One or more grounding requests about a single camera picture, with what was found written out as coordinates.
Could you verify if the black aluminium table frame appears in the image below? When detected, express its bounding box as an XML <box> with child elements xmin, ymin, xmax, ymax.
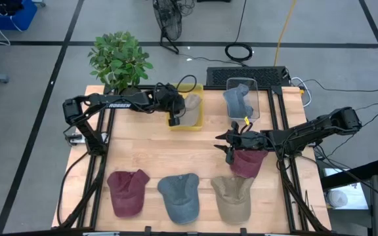
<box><xmin>51</xmin><ymin>84</ymin><xmax>333</xmax><ymax>234</ymax></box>

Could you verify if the grey-blue baseball cap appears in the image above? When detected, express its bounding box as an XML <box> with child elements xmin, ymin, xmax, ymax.
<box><xmin>223</xmin><ymin>83</ymin><xmax>254</xmax><ymax>119</ymax></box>
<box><xmin>157</xmin><ymin>172</ymin><xmax>200</xmax><ymax>226</ymax></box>

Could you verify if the clear plastic bin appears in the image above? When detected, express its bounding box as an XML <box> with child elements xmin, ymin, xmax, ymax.
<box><xmin>225</xmin><ymin>77</ymin><xmax>261</xmax><ymax>121</ymax></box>

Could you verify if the black left camera cable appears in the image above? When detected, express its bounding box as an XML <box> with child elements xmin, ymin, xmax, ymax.
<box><xmin>175</xmin><ymin>74</ymin><xmax>198</xmax><ymax>96</ymax></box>

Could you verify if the maroon baseball cap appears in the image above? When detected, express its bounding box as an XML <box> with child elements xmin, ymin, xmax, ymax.
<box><xmin>106</xmin><ymin>168</ymin><xmax>151</xmax><ymax>218</ymax></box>
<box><xmin>230</xmin><ymin>149</ymin><xmax>269</xmax><ymax>180</ymax></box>

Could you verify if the blue plastic crate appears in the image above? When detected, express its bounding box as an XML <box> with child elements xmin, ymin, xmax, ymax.
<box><xmin>0</xmin><ymin>0</ymin><xmax>38</xmax><ymax>31</ymax></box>

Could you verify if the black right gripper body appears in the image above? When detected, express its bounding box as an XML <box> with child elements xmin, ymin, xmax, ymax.
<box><xmin>224</xmin><ymin>121</ymin><xmax>269</xmax><ymax>165</ymax></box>

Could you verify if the black perforated computer case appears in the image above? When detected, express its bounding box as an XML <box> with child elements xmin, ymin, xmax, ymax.
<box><xmin>206</xmin><ymin>66</ymin><xmax>291</xmax><ymax>89</ymax></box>

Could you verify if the green potted plant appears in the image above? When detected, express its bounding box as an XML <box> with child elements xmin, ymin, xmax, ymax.
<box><xmin>87</xmin><ymin>31</ymin><xmax>154</xmax><ymax>96</ymax></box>

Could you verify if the black floor fan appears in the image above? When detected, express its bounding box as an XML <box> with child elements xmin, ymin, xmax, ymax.
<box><xmin>152</xmin><ymin>0</ymin><xmax>183</xmax><ymax>55</ymax></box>

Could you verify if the yellow plastic bin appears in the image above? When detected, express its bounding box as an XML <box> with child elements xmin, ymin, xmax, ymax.
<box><xmin>166</xmin><ymin>83</ymin><xmax>205</xmax><ymax>132</ymax></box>

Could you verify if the black beam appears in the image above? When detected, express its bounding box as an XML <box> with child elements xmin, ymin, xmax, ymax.
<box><xmin>320</xmin><ymin>159</ymin><xmax>378</xmax><ymax>190</ymax></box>

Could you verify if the yellow cable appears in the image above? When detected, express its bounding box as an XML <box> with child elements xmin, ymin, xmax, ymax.
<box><xmin>273</xmin><ymin>0</ymin><xmax>297</xmax><ymax>67</ymax></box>

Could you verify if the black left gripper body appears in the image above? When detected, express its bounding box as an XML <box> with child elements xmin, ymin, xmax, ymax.
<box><xmin>154</xmin><ymin>83</ymin><xmax>186</xmax><ymax>115</ymax></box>

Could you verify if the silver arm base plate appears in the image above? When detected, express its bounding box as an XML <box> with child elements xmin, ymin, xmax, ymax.
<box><xmin>66</xmin><ymin>132</ymin><xmax>87</xmax><ymax>146</ymax></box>

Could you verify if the tan baseball cap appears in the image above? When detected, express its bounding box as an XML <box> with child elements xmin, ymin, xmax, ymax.
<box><xmin>210</xmin><ymin>176</ymin><xmax>255</xmax><ymax>226</ymax></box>
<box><xmin>175</xmin><ymin>94</ymin><xmax>203</xmax><ymax>127</ymax></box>

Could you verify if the black cable with coil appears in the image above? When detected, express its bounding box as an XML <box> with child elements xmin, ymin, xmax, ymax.
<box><xmin>224</xmin><ymin>0</ymin><xmax>254</xmax><ymax>63</ymax></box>

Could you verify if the white round container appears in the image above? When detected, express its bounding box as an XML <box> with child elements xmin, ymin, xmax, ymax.
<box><xmin>326</xmin><ymin>189</ymin><xmax>349</xmax><ymax>209</ymax></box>

